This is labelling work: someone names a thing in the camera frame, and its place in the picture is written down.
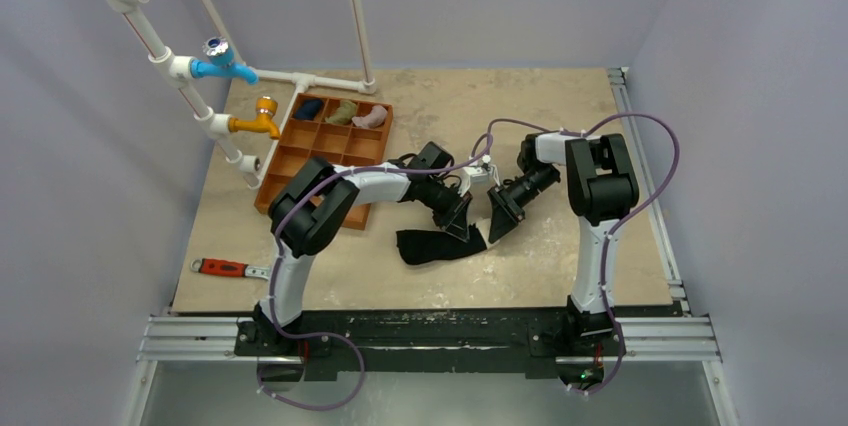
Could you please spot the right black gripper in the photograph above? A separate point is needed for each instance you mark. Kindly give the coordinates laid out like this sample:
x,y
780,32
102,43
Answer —
x,y
505,202

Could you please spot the white pvc pipe frame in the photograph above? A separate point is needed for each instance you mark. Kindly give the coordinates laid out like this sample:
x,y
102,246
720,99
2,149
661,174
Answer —
x,y
175,71

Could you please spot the rolled olive green underwear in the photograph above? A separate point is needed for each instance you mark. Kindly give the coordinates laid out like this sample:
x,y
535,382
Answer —
x,y
343,114

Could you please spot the rolled pink underwear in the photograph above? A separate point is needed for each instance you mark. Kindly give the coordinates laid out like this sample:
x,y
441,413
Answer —
x,y
375,118

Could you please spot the orange compartment tray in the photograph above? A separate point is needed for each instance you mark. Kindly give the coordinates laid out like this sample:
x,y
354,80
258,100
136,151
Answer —
x,y
342,145

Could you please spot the blue plastic faucet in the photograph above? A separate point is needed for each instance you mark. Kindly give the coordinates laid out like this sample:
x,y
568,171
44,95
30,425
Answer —
x,y
221,62

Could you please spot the black underwear white waistband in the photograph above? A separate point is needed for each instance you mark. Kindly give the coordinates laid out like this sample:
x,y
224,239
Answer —
x,y
420,247

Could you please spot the aluminium frame rails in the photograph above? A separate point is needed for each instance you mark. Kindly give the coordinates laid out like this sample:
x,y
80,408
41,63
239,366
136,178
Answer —
x,y
649,333

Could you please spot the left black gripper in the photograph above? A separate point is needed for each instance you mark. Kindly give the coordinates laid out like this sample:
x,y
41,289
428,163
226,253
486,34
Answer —
x,y
457,211

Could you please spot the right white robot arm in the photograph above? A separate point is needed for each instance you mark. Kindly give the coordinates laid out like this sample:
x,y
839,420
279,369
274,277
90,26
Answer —
x,y
602,191

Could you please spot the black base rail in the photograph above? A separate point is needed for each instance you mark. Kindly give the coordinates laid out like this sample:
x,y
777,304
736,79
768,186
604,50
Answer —
x,y
536,342

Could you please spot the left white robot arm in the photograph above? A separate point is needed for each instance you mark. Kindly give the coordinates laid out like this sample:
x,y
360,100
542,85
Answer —
x,y
308,214

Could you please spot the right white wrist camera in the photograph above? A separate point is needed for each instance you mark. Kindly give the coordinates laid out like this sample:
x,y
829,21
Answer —
x,y
488,166

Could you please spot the red handled adjustable wrench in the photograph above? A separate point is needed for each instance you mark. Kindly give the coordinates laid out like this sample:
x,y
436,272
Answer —
x,y
231,269

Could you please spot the orange plastic faucet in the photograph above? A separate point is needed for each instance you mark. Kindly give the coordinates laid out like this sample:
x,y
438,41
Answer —
x,y
263,123

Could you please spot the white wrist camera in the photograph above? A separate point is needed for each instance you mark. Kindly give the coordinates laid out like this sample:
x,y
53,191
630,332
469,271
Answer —
x,y
488,166
471,176

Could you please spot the rolled navy blue underwear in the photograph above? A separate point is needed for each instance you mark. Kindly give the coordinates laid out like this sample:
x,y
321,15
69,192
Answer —
x,y
309,109

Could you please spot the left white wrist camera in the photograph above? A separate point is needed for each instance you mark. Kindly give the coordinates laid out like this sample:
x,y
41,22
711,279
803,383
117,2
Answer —
x,y
471,176

